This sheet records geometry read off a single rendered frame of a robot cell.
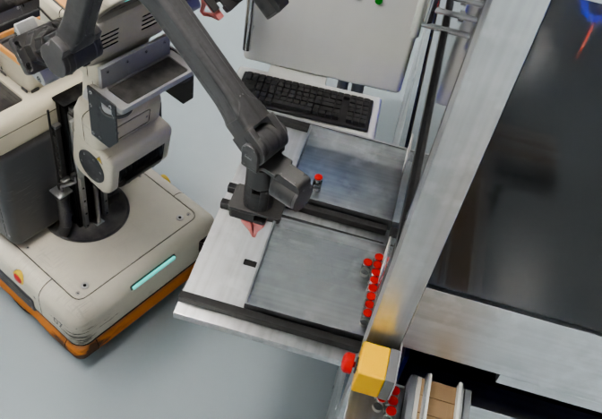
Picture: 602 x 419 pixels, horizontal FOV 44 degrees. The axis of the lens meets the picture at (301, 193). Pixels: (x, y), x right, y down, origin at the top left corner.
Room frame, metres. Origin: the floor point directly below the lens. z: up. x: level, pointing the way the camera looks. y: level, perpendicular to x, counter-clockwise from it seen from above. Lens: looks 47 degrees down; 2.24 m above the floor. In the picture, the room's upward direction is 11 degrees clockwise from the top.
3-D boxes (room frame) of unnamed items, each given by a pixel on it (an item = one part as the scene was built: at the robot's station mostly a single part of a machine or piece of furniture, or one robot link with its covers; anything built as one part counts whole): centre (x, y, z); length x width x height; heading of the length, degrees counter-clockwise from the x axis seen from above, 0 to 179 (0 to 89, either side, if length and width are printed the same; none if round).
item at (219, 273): (1.19, -0.06, 0.87); 0.70 x 0.48 x 0.02; 174
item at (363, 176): (1.35, -0.14, 0.90); 0.34 x 0.26 x 0.04; 84
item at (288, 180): (0.94, 0.04, 1.29); 0.11 x 0.09 x 0.12; 60
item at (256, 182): (0.95, 0.07, 1.26); 0.07 x 0.06 x 0.07; 60
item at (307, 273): (1.01, -0.11, 0.90); 0.34 x 0.26 x 0.04; 85
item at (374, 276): (1.00, -0.20, 0.90); 0.18 x 0.02 x 0.05; 175
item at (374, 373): (0.75, -0.20, 0.99); 0.08 x 0.07 x 0.07; 84
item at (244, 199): (0.95, 0.08, 1.20); 0.10 x 0.07 x 0.07; 83
